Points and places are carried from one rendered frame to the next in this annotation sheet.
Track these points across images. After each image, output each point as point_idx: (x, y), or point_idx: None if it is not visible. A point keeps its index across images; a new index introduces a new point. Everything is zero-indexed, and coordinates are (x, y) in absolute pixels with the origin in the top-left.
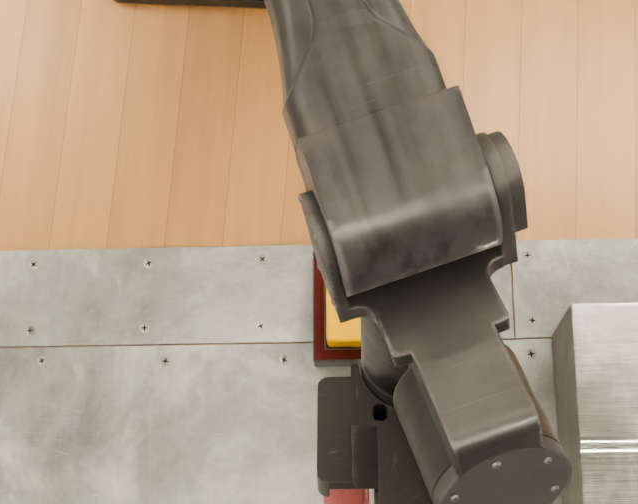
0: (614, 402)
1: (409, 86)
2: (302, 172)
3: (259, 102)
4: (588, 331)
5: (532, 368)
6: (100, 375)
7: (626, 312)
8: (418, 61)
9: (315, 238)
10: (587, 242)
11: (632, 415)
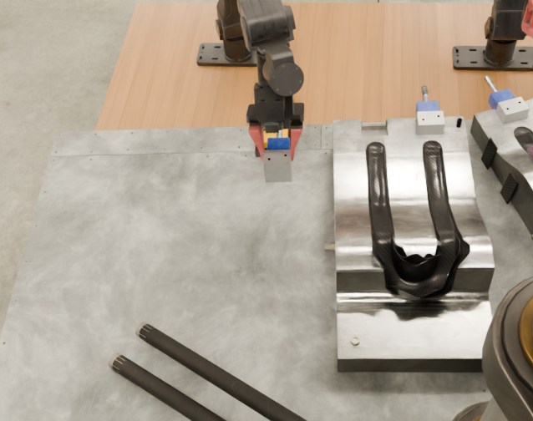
0: (344, 143)
1: None
2: None
3: (242, 90)
4: (337, 126)
5: (326, 156)
6: (186, 160)
7: (349, 121)
8: None
9: (242, 22)
10: None
11: (349, 146)
